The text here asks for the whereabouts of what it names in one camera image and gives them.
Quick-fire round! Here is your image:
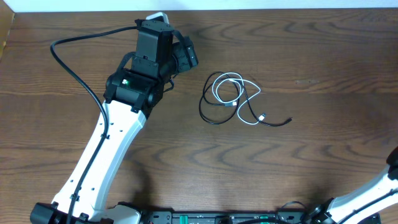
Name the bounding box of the white cable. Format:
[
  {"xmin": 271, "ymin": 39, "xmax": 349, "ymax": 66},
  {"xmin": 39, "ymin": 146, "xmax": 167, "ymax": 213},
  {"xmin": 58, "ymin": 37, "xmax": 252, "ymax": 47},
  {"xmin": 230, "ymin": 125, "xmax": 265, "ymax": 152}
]
[{"xmin": 211, "ymin": 72, "xmax": 267, "ymax": 126}]

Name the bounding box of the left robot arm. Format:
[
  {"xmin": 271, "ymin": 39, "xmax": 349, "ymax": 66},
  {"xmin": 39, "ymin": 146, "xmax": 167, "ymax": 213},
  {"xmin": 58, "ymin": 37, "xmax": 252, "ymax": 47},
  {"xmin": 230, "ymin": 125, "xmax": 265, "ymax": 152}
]
[{"xmin": 30, "ymin": 12, "xmax": 198, "ymax": 223}]

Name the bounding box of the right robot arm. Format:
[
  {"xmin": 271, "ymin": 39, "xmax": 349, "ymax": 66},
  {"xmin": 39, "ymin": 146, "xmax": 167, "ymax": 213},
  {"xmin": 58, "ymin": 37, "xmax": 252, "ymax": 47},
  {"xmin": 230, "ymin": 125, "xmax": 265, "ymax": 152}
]
[{"xmin": 303, "ymin": 149, "xmax": 397, "ymax": 224}]

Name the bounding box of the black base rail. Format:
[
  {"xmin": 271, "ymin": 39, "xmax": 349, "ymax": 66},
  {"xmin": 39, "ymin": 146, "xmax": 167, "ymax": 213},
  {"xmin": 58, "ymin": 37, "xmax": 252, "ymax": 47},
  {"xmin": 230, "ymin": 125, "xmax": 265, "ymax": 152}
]
[{"xmin": 136, "ymin": 210, "xmax": 382, "ymax": 224}]

